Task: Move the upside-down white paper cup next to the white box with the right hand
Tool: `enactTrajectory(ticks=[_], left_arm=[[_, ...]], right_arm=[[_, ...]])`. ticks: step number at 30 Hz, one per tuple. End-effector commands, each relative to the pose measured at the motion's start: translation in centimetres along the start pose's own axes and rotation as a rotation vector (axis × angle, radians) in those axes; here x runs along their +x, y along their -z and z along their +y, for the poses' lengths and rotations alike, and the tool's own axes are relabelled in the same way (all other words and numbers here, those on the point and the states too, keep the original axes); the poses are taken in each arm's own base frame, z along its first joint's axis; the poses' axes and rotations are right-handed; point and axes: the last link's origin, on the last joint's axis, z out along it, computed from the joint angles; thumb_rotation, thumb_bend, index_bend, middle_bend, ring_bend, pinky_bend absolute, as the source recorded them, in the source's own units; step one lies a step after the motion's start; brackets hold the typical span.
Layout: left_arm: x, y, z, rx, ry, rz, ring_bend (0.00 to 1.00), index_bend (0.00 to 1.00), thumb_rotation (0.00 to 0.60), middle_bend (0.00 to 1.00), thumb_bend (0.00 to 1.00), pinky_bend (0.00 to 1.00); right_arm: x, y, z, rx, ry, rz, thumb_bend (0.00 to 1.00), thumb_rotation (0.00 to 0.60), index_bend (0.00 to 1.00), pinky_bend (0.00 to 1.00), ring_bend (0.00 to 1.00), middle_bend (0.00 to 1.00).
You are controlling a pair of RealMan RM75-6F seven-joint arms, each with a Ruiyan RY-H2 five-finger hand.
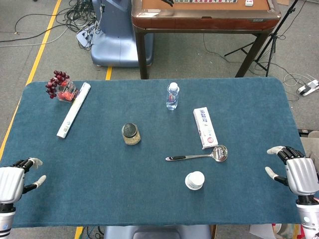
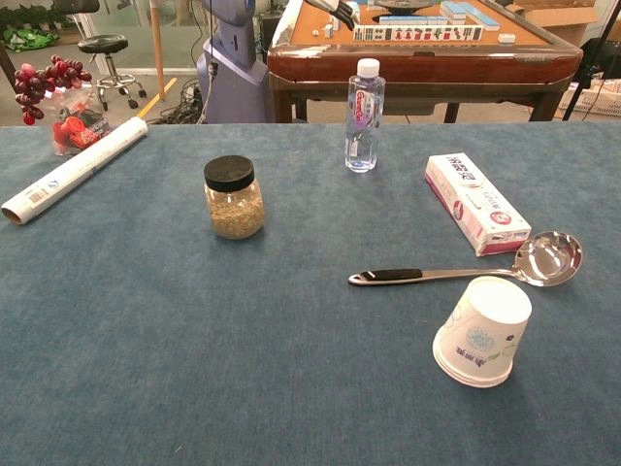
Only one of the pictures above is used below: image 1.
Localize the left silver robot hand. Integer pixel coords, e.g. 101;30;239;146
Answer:
0;157;47;205

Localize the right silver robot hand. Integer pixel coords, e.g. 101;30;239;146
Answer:
264;146;319;197

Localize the white paper cup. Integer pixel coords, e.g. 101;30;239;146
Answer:
184;171;205;191

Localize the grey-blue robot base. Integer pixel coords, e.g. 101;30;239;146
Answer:
103;225;212;239

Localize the black flat device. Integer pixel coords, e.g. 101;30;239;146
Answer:
298;128;319;144

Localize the white power strip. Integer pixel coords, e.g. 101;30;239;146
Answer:
76;23;97;48
296;79;319;96

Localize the blue felt table cloth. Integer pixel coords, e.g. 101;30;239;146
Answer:
0;77;315;229

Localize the white wrap roll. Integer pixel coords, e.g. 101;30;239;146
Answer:
56;82;91;139

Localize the clear bag with red contents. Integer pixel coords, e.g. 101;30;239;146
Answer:
56;79;81;103

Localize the white toothpaste box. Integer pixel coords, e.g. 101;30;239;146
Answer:
193;107;219;150

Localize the dark red grape bunch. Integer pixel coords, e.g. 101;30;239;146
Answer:
45;70;70;100

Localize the grain jar with black lid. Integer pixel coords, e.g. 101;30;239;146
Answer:
121;122;142;146

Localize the black tripod stand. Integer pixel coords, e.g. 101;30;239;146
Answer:
224;0;300;77

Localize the clear plastic water bottle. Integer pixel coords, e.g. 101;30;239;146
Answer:
165;82;180;111

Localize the brown mahjong table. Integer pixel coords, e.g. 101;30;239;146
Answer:
131;0;282;80

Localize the row of face-up mahjong tiles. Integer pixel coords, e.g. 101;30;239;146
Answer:
173;0;238;4

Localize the metal ladle with black handle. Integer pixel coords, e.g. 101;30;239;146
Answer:
165;144;228;163

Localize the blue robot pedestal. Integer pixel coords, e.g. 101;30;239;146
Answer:
90;0;155;67

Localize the black floor cable bundle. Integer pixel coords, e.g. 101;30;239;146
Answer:
56;0;100;52

